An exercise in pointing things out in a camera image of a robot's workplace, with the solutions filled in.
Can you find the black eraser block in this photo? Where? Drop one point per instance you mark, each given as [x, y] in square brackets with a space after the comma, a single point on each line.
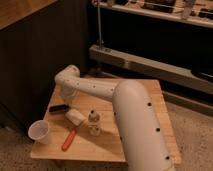
[58, 108]

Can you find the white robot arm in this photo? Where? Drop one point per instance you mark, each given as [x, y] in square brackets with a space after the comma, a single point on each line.
[141, 135]

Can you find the translucent plastic cup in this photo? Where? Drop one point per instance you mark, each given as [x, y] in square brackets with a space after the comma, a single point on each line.
[40, 132]

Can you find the white sponge block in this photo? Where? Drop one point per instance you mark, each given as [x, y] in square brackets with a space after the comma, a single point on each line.
[75, 117]

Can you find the small wooden table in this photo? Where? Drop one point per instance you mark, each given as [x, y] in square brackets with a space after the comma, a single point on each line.
[107, 146]

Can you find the orange marker pen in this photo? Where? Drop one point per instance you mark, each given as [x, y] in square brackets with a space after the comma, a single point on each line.
[69, 139]

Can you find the metal shelf rack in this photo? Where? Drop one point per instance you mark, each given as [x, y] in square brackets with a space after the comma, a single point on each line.
[180, 56]

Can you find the dark wooden cabinet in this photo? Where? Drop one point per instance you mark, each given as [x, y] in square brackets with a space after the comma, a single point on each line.
[32, 51]

